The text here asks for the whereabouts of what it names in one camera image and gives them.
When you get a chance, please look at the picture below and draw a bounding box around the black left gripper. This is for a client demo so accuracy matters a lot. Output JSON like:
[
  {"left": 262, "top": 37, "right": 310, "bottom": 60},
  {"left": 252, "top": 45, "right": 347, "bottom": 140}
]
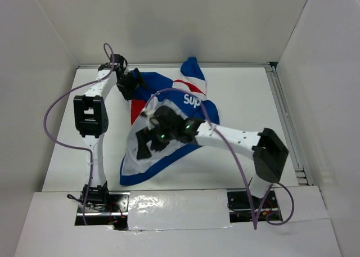
[{"left": 117, "top": 67, "right": 150, "bottom": 101}]

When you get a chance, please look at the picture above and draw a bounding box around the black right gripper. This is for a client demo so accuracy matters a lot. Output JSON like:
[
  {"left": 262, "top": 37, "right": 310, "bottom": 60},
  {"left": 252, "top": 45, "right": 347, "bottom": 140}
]
[{"left": 137, "top": 120, "right": 177, "bottom": 159}]

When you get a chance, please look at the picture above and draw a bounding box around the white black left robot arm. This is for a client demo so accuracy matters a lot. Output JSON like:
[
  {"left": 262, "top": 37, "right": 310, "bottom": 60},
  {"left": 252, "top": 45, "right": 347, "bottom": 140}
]
[{"left": 73, "top": 54, "right": 145, "bottom": 211}]

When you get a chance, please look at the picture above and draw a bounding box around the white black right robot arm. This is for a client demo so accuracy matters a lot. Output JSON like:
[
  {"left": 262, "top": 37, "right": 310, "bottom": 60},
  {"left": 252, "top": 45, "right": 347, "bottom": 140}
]
[{"left": 136, "top": 106, "right": 289, "bottom": 208}]

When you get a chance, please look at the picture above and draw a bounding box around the white taped cover panel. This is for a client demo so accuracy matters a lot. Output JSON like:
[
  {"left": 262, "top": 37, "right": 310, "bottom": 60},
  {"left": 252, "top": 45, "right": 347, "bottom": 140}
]
[{"left": 128, "top": 190, "right": 231, "bottom": 231}]

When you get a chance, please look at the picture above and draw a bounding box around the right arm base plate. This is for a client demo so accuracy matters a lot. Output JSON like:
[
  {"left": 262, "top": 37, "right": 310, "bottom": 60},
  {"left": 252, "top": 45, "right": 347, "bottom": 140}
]
[{"left": 227, "top": 190, "right": 282, "bottom": 223}]

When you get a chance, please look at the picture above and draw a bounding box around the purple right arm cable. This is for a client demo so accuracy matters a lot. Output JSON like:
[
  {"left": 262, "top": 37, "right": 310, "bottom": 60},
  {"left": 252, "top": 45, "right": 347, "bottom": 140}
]
[{"left": 146, "top": 88, "right": 295, "bottom": 230}]

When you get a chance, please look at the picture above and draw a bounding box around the blue white red jacket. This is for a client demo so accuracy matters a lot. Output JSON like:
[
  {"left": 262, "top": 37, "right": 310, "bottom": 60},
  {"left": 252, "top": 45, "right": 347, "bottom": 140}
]
[{"left": 117, "top": 57, "right": 220, "bottom": 186}]

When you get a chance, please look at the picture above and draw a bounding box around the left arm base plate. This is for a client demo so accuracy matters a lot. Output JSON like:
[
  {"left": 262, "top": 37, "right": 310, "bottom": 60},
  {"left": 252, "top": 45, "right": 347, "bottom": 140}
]
[{"left": 75, "top": 192, "right": 130, "bottom": 231}]

